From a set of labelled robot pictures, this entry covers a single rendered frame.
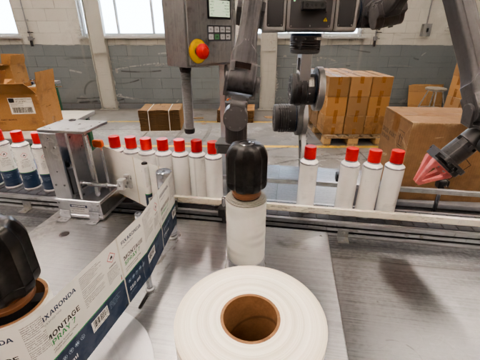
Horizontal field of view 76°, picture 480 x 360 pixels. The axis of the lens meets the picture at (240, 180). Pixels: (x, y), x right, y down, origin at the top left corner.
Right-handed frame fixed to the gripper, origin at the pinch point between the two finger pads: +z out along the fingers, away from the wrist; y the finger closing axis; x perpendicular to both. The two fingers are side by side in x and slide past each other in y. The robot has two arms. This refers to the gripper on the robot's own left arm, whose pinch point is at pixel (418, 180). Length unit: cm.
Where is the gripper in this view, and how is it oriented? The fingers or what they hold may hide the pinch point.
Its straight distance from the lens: 97.3
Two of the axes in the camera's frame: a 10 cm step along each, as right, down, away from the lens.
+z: -6.3, 6.6, 4.2
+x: 7.6, 6.3, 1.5
